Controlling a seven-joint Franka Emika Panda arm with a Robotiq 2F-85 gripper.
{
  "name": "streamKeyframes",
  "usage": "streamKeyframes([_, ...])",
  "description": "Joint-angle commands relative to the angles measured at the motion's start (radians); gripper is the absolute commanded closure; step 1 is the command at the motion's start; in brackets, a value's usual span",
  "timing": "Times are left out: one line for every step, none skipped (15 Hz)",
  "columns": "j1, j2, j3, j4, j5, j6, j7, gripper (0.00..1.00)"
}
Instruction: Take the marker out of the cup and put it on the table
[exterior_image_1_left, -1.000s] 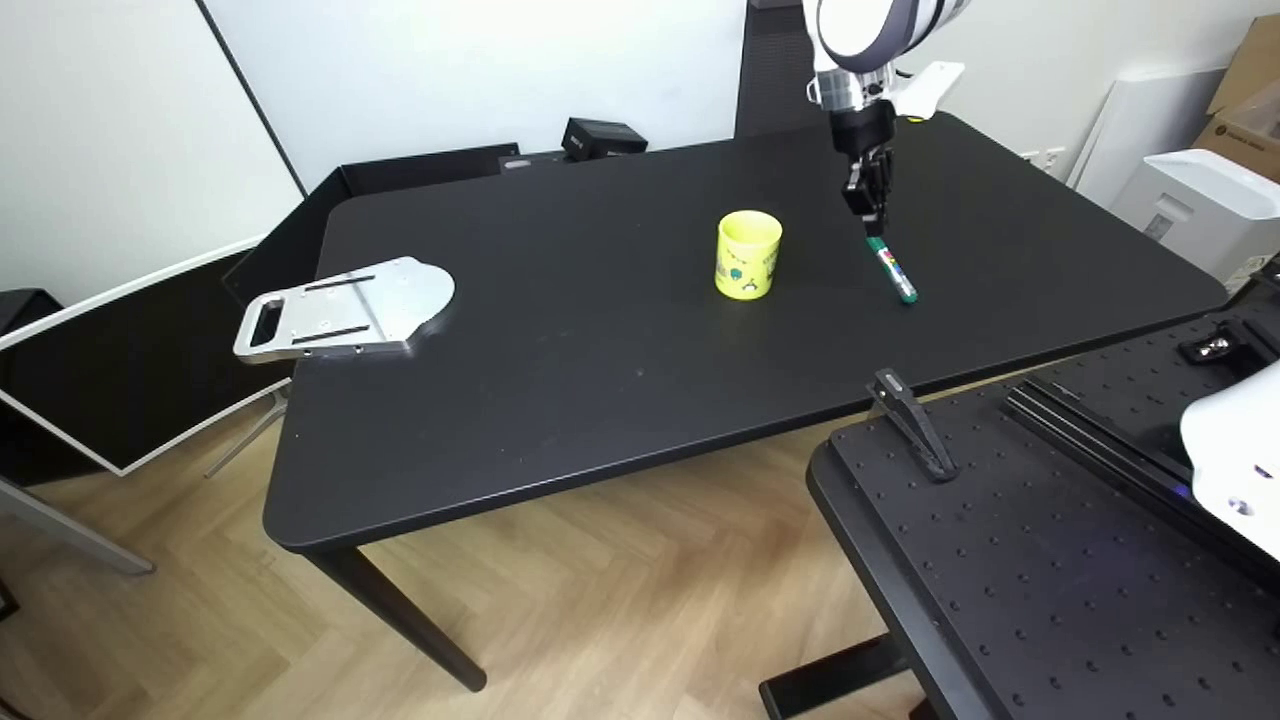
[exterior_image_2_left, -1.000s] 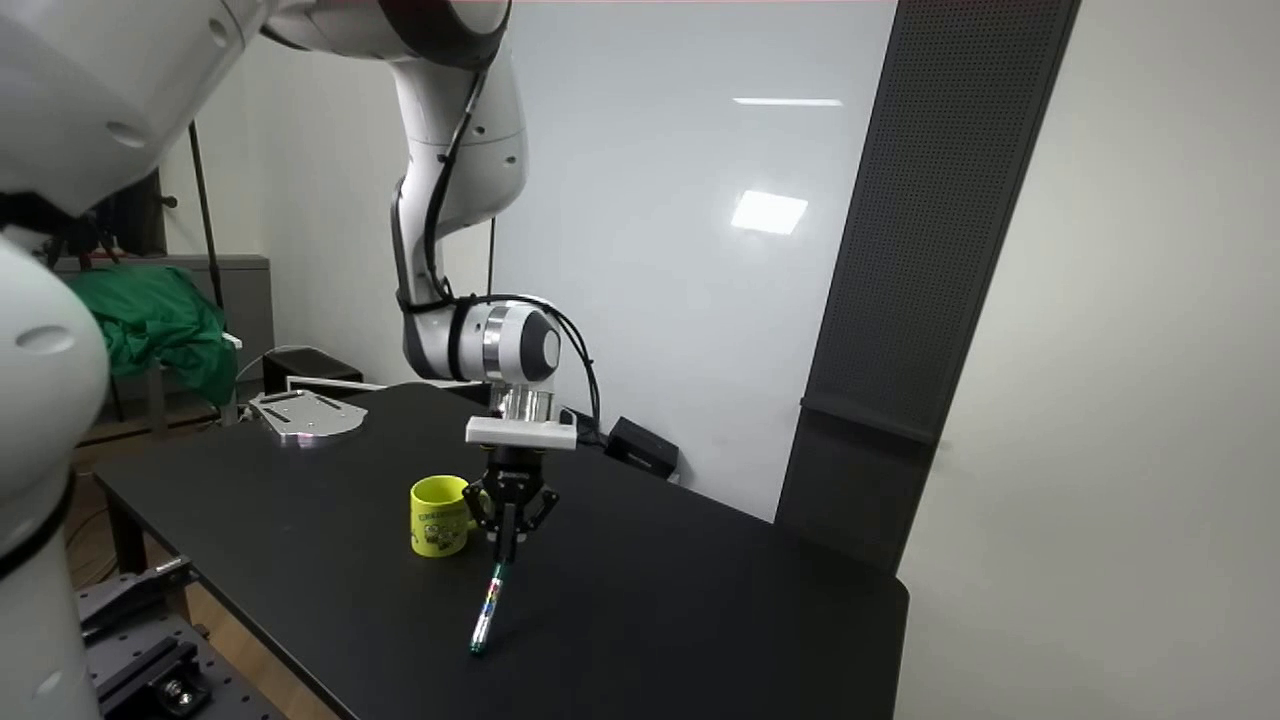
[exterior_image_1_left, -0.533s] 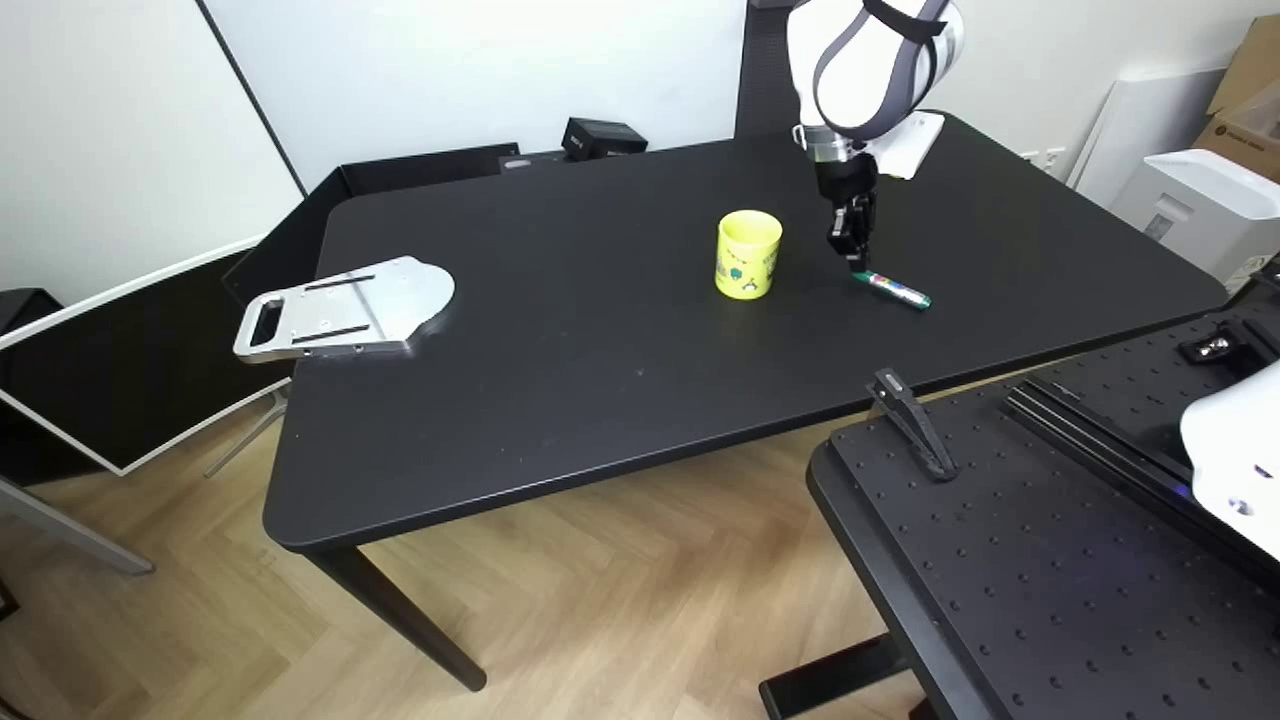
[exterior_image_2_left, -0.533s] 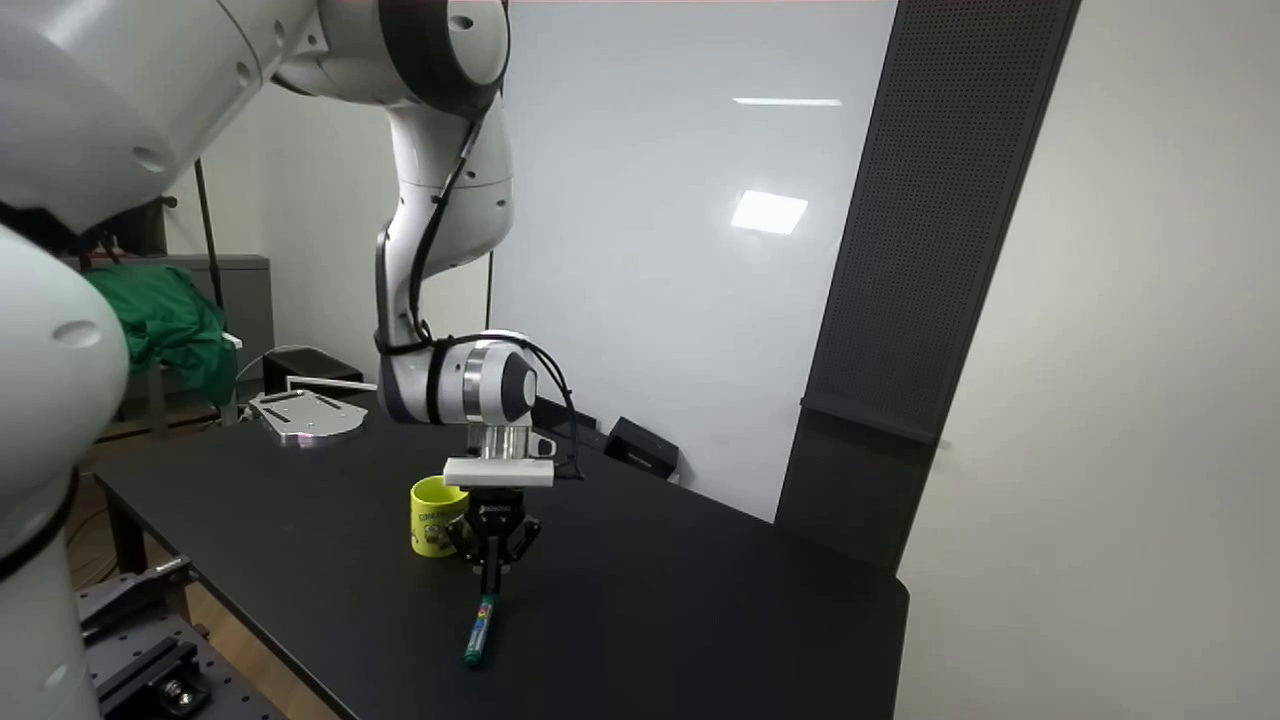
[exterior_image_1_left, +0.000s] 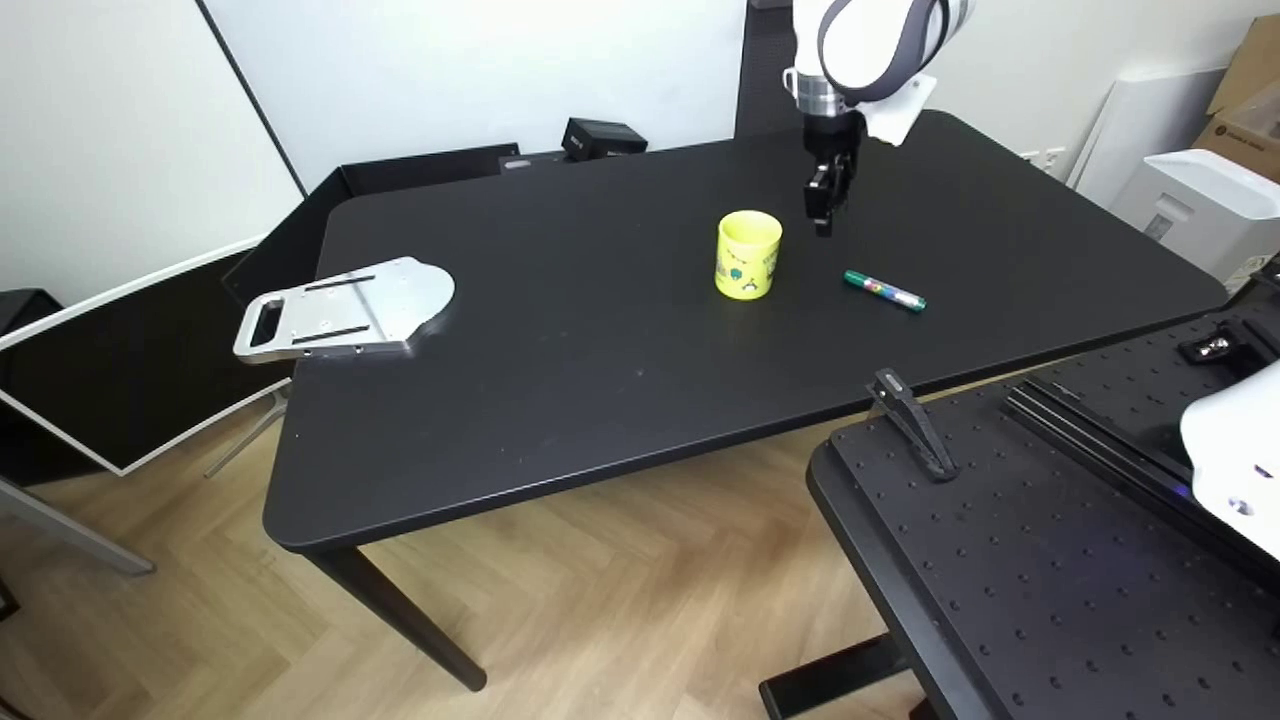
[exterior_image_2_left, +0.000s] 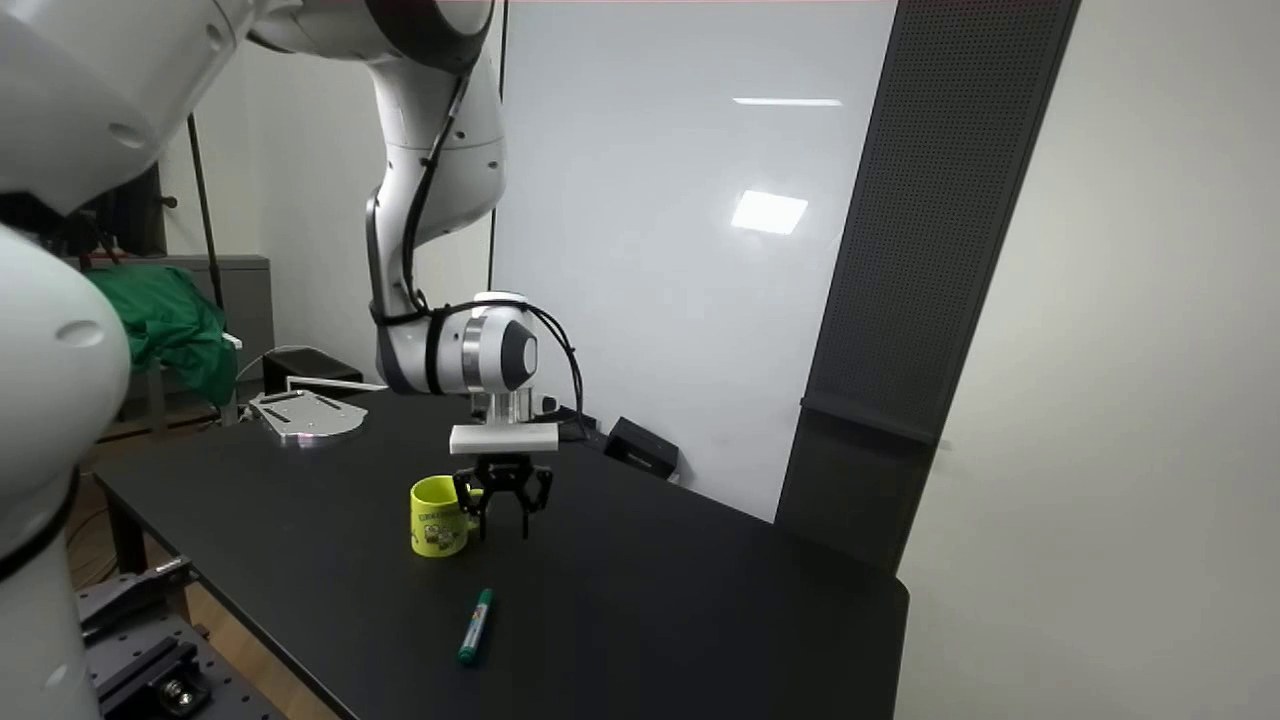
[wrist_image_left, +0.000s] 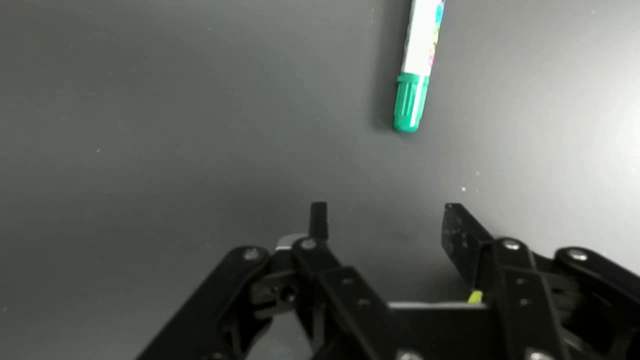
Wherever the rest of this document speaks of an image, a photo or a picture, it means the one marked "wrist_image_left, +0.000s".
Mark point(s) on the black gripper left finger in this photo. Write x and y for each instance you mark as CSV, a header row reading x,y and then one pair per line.
x,y
321,301

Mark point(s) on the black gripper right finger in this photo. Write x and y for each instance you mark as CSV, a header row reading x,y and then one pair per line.
x,y
532,301

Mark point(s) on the white marker with green cap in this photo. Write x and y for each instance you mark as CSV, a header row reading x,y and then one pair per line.
x,y
420,47

